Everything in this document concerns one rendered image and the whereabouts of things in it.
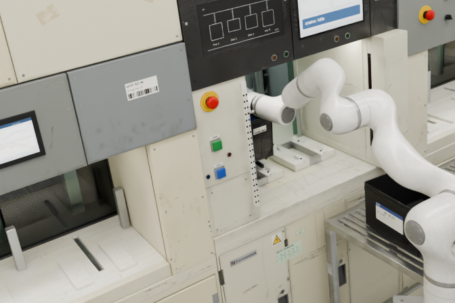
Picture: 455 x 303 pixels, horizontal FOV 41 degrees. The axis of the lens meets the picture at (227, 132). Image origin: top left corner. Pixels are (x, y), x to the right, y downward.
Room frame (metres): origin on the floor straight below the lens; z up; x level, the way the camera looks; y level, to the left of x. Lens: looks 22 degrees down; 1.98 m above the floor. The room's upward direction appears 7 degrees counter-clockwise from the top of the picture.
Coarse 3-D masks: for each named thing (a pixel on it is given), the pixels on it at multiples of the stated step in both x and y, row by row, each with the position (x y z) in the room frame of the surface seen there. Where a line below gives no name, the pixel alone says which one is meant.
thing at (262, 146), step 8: (256, 120) 2.15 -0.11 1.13; (264, 120) 2.17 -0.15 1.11; (256, 128) 2.15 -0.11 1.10; (264, 128) 2.17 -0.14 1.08; (256, 136) 2.15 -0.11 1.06; (264, 136) 2.17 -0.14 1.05; (272, 136) 2.19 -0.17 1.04; (256, 144) 2.15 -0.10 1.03; (264, 144) 2.17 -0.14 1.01; (272, 144) 2.19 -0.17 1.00; (256, 152) 2.15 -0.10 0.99; (264, 152) 2.17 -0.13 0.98; (272, 152) 2.19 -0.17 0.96; (256, 160) 2.15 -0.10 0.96
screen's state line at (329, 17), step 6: (354, 6) 2.09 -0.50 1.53; (330, 12) 2.04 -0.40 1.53; (336, 12) 2.05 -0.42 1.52; (342, 12) 2.06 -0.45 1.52; (348, 12) 2.08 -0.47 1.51; (354, 12) 2.09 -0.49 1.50; (306, 18) 1.99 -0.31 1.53; (312, 18) 2.00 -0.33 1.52; (318, 18) 2.01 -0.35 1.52; (324, 18) 2.02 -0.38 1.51; (330, 18) 2.04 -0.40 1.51; (336, 18) 2.05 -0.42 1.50; (342, 18) 2.06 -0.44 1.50; (306, 24) 1.99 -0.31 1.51; (312, 24) 2.00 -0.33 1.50; (318, 24) 2.01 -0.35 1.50
